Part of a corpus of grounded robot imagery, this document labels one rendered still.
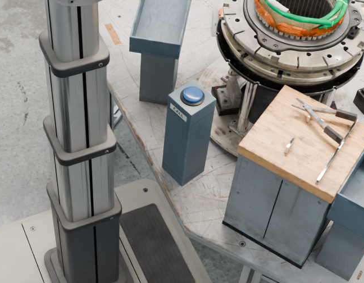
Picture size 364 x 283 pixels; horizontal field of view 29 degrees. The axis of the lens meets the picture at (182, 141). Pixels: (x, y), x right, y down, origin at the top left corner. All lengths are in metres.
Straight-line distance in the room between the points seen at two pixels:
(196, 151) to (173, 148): 0.05
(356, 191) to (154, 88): 0.57
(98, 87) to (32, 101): 1.45
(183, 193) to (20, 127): 1.23
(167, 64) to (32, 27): 1.51
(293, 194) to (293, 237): 0.14
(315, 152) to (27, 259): 1.04
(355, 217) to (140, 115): 0.63
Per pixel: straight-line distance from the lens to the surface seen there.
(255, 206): 1.44
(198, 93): 1.42
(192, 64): 1.84
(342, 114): 1.38
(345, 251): 1.47
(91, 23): 1.24
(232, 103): 1.68
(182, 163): 1.53
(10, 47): 3.00
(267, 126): 1.36
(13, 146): 2.66
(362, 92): 1.81
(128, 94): 1.76
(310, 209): 1.36
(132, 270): 2.07
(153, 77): 1.67
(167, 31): 1.56
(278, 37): 1.48
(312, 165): 1.32
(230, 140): 1.66
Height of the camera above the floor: 2.10
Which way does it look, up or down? 52 degrees down
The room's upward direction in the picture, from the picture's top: 7 degrees clockwise
